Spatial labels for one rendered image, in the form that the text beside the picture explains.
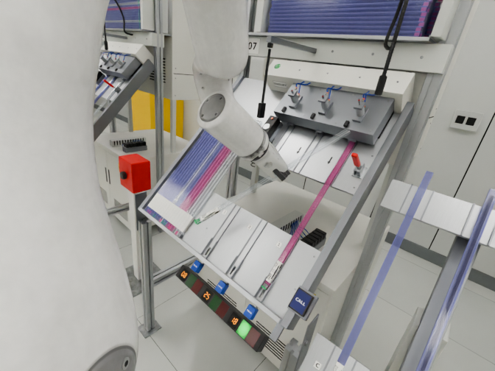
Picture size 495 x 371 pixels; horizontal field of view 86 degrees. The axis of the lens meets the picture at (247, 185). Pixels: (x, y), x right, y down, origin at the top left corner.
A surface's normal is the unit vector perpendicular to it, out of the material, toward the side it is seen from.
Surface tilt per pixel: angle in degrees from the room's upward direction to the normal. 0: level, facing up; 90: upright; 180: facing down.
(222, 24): 116
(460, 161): 90
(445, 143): 90
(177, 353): 0
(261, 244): 46
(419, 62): 90
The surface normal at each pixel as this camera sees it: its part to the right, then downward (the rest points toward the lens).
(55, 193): 0.92, -0.07
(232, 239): -0.40, -0.47
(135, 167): 0.73, 0.36
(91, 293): 0.93, -0.25
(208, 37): -0.21, 0.80
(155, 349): 0.12, -0.91
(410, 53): -0.67, 0.23
